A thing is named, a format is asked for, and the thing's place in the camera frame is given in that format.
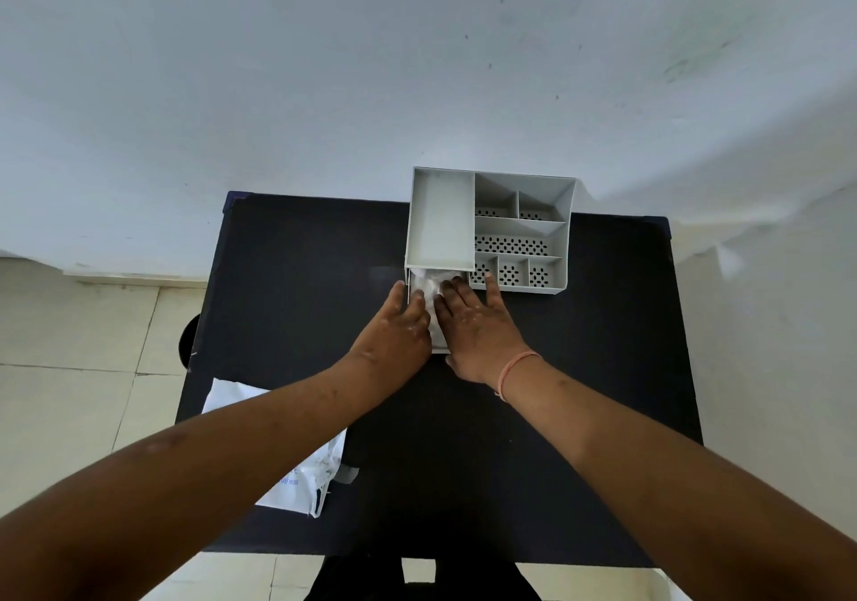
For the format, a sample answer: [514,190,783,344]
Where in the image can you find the orange thread wristband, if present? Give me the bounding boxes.
[495,350,544,402]

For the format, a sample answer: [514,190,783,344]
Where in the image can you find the person's left hand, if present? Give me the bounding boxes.
[347,280,433,401]

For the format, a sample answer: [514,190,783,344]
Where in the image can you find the grey plastic desk organizer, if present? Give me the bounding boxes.
[404,167,578,295]

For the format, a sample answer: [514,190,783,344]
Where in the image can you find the person's left forearm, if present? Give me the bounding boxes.
[0,358,386,601]

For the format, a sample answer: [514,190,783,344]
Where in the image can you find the black round stool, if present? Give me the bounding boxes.
[178,314,201,369]

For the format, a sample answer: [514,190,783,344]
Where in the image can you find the person's right forearm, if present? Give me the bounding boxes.
[499,353,857,601]

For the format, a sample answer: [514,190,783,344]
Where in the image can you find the white plastic mailing bag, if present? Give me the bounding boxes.
[200,377,360,520]

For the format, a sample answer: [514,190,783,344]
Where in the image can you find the person's right hand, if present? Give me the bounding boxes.
[434,271,534,388]

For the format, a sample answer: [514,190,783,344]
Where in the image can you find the grey organizer drawer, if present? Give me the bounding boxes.
[405,268,470,354]

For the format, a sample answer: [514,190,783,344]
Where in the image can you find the person's black trousers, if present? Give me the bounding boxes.
[304,552,544,601]

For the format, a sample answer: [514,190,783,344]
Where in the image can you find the clear crinkled plastic packet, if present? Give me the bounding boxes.
[410,270,463,348]

